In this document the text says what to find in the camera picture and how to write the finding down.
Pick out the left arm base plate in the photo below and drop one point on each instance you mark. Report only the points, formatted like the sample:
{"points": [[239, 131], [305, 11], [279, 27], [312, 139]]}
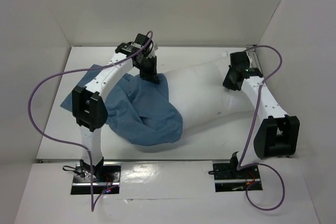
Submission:
{"points": [[108, 182]]}

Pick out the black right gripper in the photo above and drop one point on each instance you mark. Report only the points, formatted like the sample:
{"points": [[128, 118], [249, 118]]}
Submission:
{"points": [[230, 82]]}

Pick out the aluminium frame rail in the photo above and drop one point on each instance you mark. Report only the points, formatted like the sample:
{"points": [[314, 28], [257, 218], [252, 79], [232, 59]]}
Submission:
{"points": [[254, 60]]}

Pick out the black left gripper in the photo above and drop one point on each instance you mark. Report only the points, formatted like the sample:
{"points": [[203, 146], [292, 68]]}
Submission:
{"points": [[151, 75]]}

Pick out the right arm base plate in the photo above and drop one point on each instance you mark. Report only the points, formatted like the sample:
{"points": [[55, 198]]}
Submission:
{"points": [[228, 180]]}

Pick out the white pillow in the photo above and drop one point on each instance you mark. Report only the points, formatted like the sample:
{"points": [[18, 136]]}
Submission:
{"points": [[216, 121]]}

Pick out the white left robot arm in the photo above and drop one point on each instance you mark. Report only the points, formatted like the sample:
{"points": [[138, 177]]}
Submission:
{"points": [[88, 102]]}

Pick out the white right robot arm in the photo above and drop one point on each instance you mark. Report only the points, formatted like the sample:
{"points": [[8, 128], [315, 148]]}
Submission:
{"points": [[273, 132]]}

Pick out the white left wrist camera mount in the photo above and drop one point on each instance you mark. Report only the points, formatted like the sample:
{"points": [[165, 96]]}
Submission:
{"points": [[151, 53]]}

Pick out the blue pillowcase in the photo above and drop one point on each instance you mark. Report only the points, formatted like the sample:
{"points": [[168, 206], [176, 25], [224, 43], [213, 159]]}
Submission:
{"points": [[140, 111]]}

